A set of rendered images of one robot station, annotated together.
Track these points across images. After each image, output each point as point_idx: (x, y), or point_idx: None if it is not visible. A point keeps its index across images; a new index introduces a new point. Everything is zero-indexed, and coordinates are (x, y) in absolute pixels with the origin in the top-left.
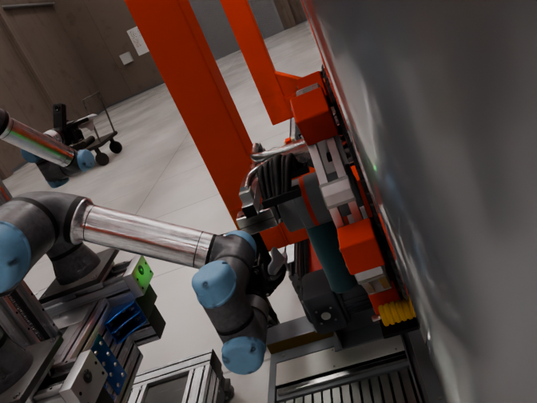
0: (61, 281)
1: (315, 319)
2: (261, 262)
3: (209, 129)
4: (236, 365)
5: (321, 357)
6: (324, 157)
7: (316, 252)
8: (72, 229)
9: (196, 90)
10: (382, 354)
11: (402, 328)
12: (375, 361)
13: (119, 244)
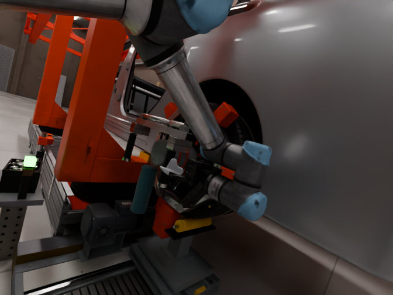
0: None
1: (95, 232)
2: None
3: (95, 91)
4: (258, 211)
5: (69, 266)
6: None
7: (141, 185)
8: (180, 51)
9: (104, 68)
10: (116, 263)
11: (181, 235)
12: (103, 268)
13: (192, 93)
